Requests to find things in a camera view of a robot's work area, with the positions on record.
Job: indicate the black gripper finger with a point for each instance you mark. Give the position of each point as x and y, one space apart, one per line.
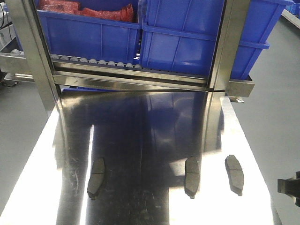
290 187

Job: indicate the stainless steel rack frame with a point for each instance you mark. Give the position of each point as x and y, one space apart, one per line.
49 75

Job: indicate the grey brake pad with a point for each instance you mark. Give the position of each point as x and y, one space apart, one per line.
97 177
235 174
192 177

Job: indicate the roller conveyor track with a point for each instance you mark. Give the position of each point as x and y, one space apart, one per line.
94 61

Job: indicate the left blue plastic bin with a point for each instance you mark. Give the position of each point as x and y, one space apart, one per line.
89 37

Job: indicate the right blue plastic bin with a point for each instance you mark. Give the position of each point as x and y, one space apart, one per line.
180 35

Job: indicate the blue plastic bin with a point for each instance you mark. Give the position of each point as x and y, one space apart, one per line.
180 35
89 37

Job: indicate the red mesh bag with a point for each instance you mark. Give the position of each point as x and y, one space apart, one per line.
125 14

